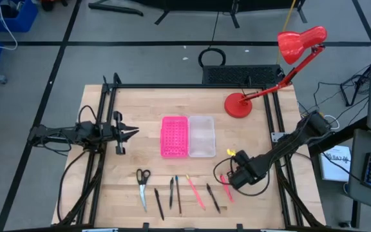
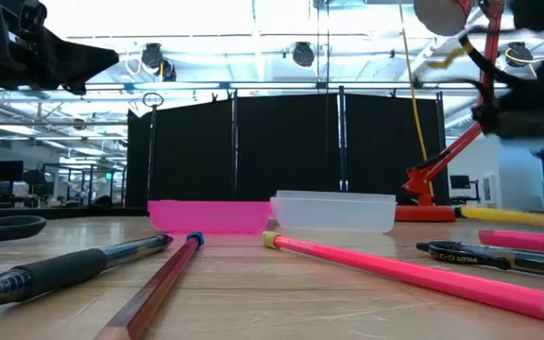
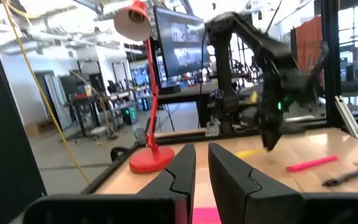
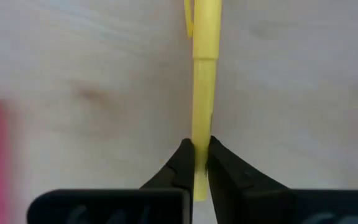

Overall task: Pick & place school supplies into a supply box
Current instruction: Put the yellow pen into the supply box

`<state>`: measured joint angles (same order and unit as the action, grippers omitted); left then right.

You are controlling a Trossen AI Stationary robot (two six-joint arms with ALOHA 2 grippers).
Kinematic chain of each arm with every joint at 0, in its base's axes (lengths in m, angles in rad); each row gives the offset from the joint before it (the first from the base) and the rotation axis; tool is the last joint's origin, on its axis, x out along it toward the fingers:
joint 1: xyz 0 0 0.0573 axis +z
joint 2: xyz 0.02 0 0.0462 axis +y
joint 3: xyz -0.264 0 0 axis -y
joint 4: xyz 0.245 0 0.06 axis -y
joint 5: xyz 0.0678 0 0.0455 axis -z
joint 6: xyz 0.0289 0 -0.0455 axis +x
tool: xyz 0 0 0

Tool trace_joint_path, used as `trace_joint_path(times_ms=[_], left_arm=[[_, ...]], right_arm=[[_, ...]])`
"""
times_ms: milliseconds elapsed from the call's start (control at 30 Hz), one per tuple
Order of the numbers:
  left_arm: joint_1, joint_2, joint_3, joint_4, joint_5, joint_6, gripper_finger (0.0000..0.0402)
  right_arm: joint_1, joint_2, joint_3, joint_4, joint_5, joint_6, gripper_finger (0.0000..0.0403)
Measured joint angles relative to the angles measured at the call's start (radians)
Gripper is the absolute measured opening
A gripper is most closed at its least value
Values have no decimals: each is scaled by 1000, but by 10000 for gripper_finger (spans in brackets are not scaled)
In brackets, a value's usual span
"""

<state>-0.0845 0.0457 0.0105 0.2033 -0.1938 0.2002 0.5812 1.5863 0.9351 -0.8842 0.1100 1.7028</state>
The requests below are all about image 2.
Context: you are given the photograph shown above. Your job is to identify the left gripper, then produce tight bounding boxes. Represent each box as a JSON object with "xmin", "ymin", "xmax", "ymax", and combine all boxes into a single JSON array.
[{"xmin": 0, "ymin": 0, "xmax": 120, "ymax": 95}]

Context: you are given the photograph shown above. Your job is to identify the ring-topped metal pole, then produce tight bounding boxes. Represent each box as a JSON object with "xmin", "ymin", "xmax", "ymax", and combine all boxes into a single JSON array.
[{"xmin": 142, "ymin": 92, "xmax": 164, "ymax": 205}]

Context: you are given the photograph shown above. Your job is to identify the red desk lamp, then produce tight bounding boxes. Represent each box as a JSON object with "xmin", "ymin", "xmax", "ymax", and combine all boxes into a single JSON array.
[{"xmin": 394, "ymin": 0, "xmax": 507, "ymax": 223}]

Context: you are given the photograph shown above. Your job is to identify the black Pilot G-2 pen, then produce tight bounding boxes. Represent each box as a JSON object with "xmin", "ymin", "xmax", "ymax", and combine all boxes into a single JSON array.
[{"xmin": 416, "ymin": 240, "xmax": 544, "ymax": 281}]

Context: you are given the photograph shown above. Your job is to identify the dark computer monitor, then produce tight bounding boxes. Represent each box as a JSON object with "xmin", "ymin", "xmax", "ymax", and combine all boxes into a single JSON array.
[{"xmin": 0, "ymin": 160, "xmax": 25, "ymax": 183}]

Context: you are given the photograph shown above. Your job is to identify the brown pencil blue eraser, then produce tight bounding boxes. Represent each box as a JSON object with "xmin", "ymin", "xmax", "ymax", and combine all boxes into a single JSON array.
[{"xmin": 94, "ymin": 230, "xmax": 205, "ymax": 340}]

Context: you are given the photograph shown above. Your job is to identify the pink plastic box lid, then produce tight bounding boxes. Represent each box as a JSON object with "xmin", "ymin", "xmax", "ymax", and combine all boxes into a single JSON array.
[{"xmin": 147, "ymin": 199, "xmax": 273, "ymax": 235}]

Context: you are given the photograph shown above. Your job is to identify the black fabric partition panel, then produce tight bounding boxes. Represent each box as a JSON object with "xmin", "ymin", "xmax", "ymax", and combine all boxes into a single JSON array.
[
  {"xmin": 127, "ymin": 96, "xmax": 235, "ymax": 208},
  {"xmin": 345, "ymin": 93, "xmax": 449, "ymax": 205},
  {"xmin": 236, "ymin": 93, "xmax": 343, "ymax": 203}
]

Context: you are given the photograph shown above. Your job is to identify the pink pencil yellow eraser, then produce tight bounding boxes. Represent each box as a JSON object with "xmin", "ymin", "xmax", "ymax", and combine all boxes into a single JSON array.
[{"xmin": 262, "ymin": 230, "xmax": 544, "ymax": 323}]

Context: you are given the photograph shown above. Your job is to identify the thin black hanging cable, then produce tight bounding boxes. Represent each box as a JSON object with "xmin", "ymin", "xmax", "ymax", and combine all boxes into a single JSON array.
[{"xmin": 315, "ymin": 0, "xmax": 331, "ymax": 94}]

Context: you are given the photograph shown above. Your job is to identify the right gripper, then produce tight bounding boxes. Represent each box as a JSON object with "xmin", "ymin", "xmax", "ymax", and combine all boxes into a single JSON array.
[{"xmin": 472, "ymin": 27, "xmax": 544, "ymax": 209}]

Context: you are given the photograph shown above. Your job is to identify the black round ceiling light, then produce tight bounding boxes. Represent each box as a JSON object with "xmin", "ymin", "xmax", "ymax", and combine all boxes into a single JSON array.
[
  {"xmin": 291, "ymin": 41, "xmax": 316, "ymax": 68},
  {"xmin": 140, "ymin": 42, "xmax": 178, "ymax": 82},
  {"xmin": 505, "ymin": 41, "xmax": 534, "ymax": 68}
]

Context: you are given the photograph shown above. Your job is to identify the clear plastic supply box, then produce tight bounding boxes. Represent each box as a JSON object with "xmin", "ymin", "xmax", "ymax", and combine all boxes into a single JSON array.
[{"xmin": 270, "ymin": 190, "xmax": 398, "ymax": 234}]

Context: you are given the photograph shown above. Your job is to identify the yellow hanging cable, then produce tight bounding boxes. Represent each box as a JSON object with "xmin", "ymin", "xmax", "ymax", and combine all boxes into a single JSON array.
[{"xmin": 397, "ymin": 0, "xmax": 436, "ymax": 199}]

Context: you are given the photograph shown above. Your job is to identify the gel pen black grip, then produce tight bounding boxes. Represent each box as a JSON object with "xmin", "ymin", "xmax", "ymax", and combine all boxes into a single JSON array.
[{"xmin": 0, "ymin": 234, "xmax": 174, "ymax": 309}]

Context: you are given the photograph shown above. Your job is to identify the black aluminium rig frame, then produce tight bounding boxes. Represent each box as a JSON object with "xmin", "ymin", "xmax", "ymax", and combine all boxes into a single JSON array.
[{"xmin": 0, "ymin": 206, "xmax": 149, "ymax": 224}]

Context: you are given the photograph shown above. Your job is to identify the horizontal overhead pipe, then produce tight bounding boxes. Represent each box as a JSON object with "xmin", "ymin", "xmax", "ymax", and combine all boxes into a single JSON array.
[{"xmin": 0, "ymin": 80, "xmax": 509, "ymax": 92}]

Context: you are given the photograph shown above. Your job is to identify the black scissors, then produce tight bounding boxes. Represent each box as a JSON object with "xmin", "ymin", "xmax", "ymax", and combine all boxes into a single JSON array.
[{"xmin": 0, "ymin": 215, "xmax": 47, "ymax": 246}]

